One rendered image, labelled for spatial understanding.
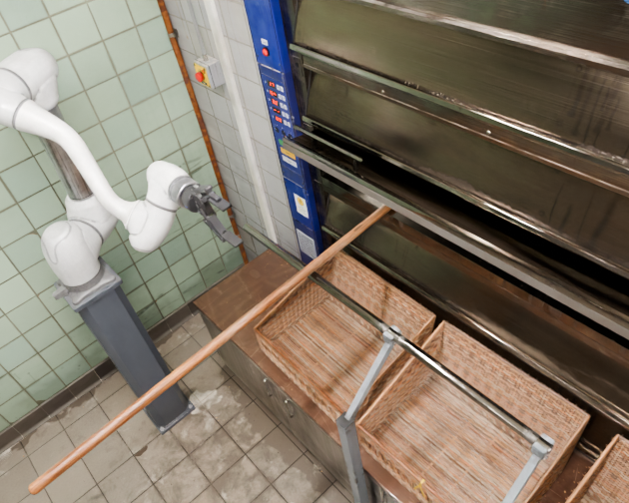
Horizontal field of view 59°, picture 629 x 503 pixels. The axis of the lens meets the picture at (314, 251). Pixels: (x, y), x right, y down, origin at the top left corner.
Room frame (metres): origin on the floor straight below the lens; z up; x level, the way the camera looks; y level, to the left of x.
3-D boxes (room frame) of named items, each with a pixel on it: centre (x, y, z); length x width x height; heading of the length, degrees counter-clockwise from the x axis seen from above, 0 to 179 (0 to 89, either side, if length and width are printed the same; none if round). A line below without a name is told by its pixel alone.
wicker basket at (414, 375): (0.83, -0.37, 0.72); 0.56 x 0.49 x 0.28; 35
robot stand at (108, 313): (1.59, 0.90, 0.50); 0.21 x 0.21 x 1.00; 34
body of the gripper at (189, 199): (1.31, 0.30, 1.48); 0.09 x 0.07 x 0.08; 35
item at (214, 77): (2.20, 0.28, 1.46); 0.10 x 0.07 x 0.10; 34
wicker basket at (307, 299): (1.31, -0.04, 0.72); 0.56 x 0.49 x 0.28; 33
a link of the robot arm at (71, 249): (1.60, 0.90, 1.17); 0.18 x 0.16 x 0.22; 159
